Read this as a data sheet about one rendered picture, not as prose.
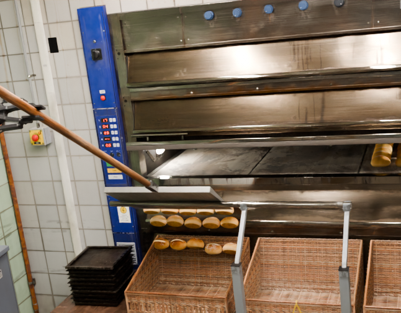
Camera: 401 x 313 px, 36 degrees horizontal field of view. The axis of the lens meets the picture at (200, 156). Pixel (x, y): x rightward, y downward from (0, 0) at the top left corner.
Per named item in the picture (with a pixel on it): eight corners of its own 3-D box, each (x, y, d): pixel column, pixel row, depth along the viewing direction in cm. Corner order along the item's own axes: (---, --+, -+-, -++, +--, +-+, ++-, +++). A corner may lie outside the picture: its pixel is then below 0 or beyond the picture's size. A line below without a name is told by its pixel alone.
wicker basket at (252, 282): (261, 282, 345) (257, 235, 338) (367, 287, 326) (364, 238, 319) (238, 328, 301) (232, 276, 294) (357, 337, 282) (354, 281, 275)
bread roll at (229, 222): (239, 229, 335) (241, 220, 338) (236, 222, 330) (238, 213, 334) (221, 229, 339) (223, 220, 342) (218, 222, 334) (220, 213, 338)
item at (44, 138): (37, 143, 371) (34, 126, 369) (52, 142, 368) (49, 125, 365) (30, 146, 365) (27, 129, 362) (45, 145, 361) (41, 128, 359)
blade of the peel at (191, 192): (209, 192, 287) (210, 186, 288) (103, 192, 306) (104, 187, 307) (232, 209, 319) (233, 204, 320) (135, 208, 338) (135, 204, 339)
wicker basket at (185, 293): (162, 277, 366) (156, 233, 359) (256, 282, 346) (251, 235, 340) (126, 318, 322) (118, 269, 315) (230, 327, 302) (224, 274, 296)
